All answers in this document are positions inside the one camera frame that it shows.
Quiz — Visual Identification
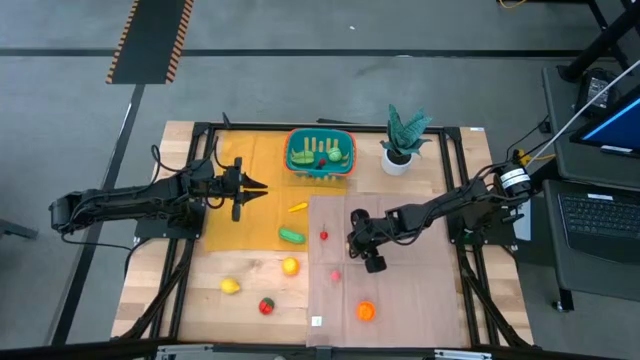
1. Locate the teal basket with orange rim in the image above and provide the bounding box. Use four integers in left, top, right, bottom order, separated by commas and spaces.
283, 127, 358, 180

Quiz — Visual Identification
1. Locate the black tripod stand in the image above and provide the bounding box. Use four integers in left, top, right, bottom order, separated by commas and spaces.
557, 0, 640, 84

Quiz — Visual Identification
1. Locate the ridged orange toy tangerine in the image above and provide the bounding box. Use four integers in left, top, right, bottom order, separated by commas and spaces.
356, 300, 377, 323

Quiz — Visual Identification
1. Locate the grey side table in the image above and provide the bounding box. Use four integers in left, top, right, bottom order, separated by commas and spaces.
542, 64, 640, 311

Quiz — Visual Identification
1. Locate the black laptop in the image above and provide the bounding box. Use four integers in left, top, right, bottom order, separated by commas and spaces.
557, 189, 640, 266

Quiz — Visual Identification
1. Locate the monitor with blue screen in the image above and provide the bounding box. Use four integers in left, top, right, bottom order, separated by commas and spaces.
569, 84, 640, 160

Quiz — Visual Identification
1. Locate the black power adapter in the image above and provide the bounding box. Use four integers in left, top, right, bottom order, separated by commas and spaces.
574, 67, 621, 119

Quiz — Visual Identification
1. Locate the snake plant in white pot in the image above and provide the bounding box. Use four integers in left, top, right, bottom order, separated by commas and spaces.
379, 103, 434, 177

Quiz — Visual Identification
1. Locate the dark grey furniture foot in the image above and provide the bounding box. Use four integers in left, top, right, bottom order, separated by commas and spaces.
0, 218, 39, 240

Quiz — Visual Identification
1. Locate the white cable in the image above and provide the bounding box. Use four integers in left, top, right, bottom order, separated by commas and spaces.
534, 58, 640, 159

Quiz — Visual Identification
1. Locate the beige cloth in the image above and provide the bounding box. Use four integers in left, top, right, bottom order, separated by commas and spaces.
305, 193, 464, 349

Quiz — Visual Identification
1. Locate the yellow cloth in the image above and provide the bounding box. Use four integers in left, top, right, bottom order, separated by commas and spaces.
202, 130, 351, 253

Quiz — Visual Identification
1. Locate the pale blue white box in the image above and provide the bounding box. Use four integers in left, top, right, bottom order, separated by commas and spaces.
512, 199, 534, 242

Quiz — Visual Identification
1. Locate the black aluminium table frame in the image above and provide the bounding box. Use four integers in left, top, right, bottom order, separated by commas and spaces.
0, 118, 640, 360

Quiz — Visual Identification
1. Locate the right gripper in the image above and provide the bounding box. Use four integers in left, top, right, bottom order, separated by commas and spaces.
347, 208, 396, 274

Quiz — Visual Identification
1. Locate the silver aluminium bracket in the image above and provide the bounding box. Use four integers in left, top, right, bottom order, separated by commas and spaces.
433, 349, 494, 360
156, 343, 214, 360

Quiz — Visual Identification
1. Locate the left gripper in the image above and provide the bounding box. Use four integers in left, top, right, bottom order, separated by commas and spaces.
212, 157, 268, 223

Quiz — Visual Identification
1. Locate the black hazard-striped floor mat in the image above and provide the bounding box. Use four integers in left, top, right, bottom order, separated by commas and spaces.
105, 0, 195, 85

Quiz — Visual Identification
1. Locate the green toy pea pod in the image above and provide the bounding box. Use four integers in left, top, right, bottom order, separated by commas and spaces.
278, 227, 307, 246

